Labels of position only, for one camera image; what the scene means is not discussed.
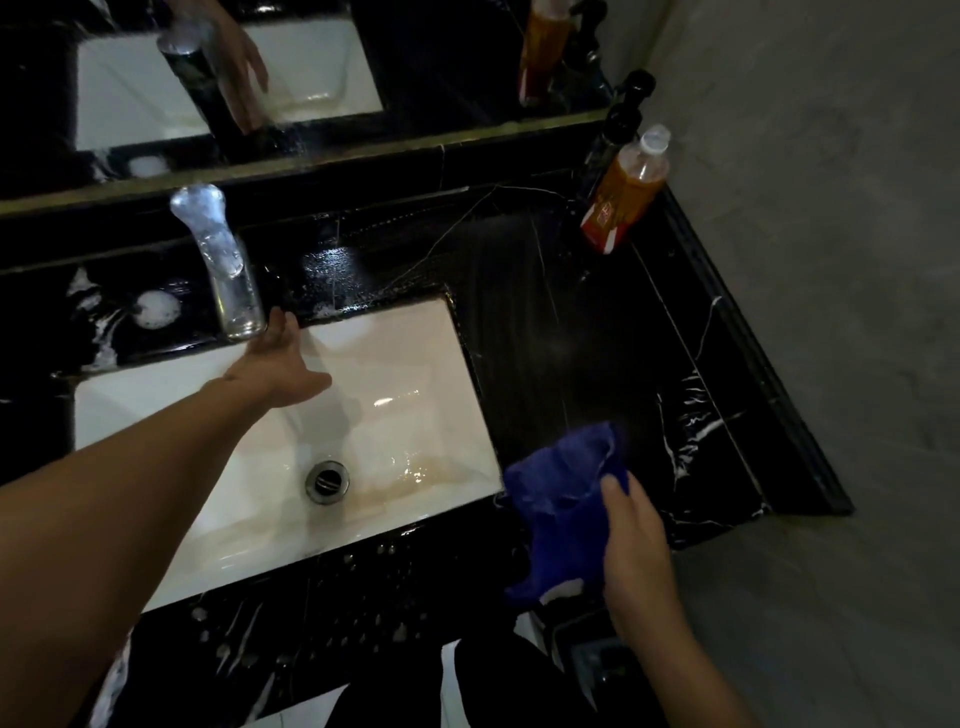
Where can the person's left hand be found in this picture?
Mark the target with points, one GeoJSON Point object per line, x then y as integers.
{"type": "Point", "coordinates": [274, 371]}

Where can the person's right hand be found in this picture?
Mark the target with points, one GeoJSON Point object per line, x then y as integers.
{"type": "Point", "coordinates": [637, 555]}

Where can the person's right thumb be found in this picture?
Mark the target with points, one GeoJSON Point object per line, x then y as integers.
{"type": "Point", "coordinates": [613, 499]}

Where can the person's left thumb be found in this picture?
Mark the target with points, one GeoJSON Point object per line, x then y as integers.
{"type": "Point", "coordinates": [311, 385]}

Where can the blue cleaning cloth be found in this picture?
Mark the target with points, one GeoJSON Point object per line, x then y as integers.
{"type": "Point", "coordinates": [559, 510]}

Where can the person's left forearm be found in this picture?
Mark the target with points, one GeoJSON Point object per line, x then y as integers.
{"type": "Point", "coordinates": [112, 525]}

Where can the person's right forearm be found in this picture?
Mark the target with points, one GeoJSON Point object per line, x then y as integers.
{"type": "Point", "coordinates": [682, 667]}

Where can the white sink basin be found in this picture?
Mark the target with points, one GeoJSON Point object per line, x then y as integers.
{"type": "Point", "coordinates": [390, 420]}

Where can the metal sink drain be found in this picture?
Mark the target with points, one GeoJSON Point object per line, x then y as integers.
{"type": "Point", "coordinates": [328, 482]}

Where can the chrome faucet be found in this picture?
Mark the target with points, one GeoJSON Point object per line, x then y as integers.
{"type": "Point", "coordinates": [225, 277]}

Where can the white soap foam blob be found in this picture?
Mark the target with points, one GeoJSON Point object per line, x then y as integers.
{"type": "Point", "coordinates": [157, 310]}

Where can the person's black trousers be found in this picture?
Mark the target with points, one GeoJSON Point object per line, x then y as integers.
{"type": "Point", "coordinates": [510, 686]}

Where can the clear bottle with orange liquid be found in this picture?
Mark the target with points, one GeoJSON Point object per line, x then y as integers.
{"type": "Point", "coordinates": [626, 191]}

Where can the black pump bottle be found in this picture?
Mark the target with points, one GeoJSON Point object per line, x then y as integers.
{"type": "Point", "coordinates": [619, 124]}

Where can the wall mirror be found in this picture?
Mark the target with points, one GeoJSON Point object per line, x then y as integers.
{"type": "Point", "coordinates": [420, 67]}

